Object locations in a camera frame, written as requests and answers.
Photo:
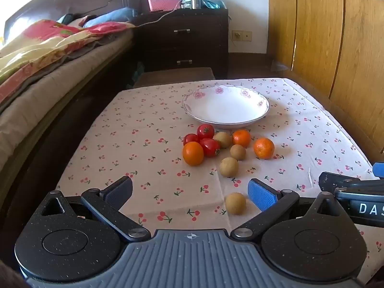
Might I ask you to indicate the orange mandarin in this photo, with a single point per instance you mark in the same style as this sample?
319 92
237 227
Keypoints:
241 138
264 148

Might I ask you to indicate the cherry print tablecloth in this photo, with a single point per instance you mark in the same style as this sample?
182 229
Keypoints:
150 162

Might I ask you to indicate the white floral plate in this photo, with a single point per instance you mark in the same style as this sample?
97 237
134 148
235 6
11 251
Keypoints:
228 108

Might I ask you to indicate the red tomato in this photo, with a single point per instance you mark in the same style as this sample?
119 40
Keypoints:
190 138
205 131
210 147

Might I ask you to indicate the blue pillow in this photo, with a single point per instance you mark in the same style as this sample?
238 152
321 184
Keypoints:
117 15

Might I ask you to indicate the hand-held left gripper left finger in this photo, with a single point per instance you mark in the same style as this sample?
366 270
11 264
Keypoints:
118 192

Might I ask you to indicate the wall outlet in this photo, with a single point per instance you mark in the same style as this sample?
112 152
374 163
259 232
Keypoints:
240 35

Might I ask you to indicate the brown longan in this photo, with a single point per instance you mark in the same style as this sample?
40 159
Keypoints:
228 167
235 204
238 152
222 139

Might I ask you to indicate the beige mattress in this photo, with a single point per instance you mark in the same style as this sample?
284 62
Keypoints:
60 79

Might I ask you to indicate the floral quilt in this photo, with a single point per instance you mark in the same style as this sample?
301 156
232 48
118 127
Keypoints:
36 45

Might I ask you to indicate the dark wooden nightstand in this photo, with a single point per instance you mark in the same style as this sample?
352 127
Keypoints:
207 60

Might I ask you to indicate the dark cloth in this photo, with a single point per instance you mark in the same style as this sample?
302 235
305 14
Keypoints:
69 18

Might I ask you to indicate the pink basket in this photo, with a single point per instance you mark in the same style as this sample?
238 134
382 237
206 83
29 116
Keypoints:
162 3

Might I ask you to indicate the wooden wardrobe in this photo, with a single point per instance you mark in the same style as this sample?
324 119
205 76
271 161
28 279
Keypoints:
315 36

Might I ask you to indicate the smooth orange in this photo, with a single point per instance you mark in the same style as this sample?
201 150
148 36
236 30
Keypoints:
193 153

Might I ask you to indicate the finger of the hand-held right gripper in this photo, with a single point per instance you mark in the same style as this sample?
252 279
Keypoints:
379 171
330 181

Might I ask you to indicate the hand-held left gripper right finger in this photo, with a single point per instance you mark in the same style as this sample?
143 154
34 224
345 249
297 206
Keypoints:
262 194

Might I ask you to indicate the nightstand drawer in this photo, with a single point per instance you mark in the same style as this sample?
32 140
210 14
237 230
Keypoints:
168 61

